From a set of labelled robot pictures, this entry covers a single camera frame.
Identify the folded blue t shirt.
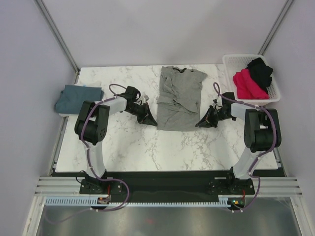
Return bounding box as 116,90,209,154
55,85,104,116

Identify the corner aluminium post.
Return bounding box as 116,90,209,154
34,0,79,72
258,0,295,55

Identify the grey t shirt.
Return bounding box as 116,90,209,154
157,66,208,132

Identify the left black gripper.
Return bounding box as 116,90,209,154
126,103,157,127

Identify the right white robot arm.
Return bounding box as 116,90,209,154
195,92,282,195

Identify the right corner aluminium post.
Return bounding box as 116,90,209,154
258,0,295,55

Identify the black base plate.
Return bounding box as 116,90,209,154
52,169,284,202

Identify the white slotted cable duct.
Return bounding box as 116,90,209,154
45,194,248,207

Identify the red t shirt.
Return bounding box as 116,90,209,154
233,68,269,100

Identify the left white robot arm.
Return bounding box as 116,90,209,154
74,86,158,194

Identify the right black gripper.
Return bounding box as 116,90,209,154
196,105,233,128

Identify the left corner aluminium post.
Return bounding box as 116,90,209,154
34,0,79,72

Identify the white plastic basket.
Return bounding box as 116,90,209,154
222,54,281,106

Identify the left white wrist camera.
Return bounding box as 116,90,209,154
140,94,149,103

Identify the black t shirt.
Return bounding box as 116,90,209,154
247,58,273,92

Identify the aluminium frame rail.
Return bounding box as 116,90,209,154
35,177,302,197

